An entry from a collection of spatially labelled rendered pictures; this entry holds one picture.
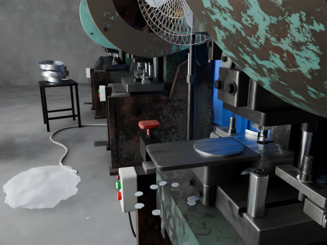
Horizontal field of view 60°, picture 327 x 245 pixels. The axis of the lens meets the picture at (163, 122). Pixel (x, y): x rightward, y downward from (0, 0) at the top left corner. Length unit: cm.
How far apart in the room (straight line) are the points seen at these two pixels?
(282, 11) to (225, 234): 52
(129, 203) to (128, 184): 7
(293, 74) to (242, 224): 41
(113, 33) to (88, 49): 529
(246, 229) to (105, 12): 160
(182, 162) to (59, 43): 670
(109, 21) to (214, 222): 152
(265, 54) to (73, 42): 699
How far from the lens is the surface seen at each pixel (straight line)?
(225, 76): 70
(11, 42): 736
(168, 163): 63
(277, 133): 102
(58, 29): 722
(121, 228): 175
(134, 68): 395
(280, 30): 23
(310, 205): 65
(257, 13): 24
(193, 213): 71
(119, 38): 194
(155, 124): 98
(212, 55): 75
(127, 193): 94
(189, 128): 164
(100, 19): 193
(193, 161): 64
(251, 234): 61
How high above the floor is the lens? 104
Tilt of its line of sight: 16 degrees down
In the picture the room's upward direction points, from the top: straight up
